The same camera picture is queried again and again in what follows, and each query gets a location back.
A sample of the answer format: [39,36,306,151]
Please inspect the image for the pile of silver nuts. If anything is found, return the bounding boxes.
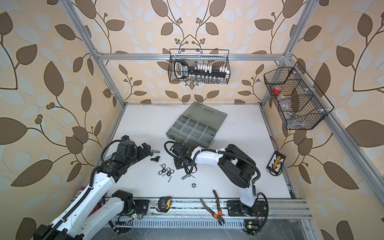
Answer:
[158,164,175,182]

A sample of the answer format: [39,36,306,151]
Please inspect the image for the black hex bolt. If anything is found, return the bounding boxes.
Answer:
[151,156,160,163]

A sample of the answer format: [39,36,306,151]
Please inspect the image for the orange handled pliers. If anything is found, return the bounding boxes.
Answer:
[199,189,226,226]

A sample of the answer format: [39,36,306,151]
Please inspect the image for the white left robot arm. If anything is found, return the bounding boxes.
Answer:
[33,136,153,240]

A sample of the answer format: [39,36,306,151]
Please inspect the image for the black wire basket wall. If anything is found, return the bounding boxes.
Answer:
[168,48,231,85]
[264,63,334,130]

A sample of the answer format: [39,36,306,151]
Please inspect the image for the red capped bottle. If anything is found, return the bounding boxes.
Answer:
[272,85,283,97]

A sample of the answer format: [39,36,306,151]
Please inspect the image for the grey plastic organizer box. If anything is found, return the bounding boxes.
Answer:
[166,102,228,148]

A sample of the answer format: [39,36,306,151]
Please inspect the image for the black wire basket right wall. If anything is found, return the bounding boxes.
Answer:
[264,63,334,130]

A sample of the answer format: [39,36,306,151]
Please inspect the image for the black wire basket back wall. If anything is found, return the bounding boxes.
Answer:
[168,48,231,85]

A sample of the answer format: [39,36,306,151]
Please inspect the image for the yellow black tape measure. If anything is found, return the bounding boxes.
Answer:
[157,196,172,213]

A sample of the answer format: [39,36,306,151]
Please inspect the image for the socket set on rail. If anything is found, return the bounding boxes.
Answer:
[173,60,231,80]

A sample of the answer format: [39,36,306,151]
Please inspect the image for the yellow black multimeter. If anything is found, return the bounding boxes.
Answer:
[266,152,286,177]

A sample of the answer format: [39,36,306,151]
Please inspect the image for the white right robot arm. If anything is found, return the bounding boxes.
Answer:
[164,141,268,217]

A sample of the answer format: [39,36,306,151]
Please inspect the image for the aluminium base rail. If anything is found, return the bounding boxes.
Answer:
[112,198,313,229]

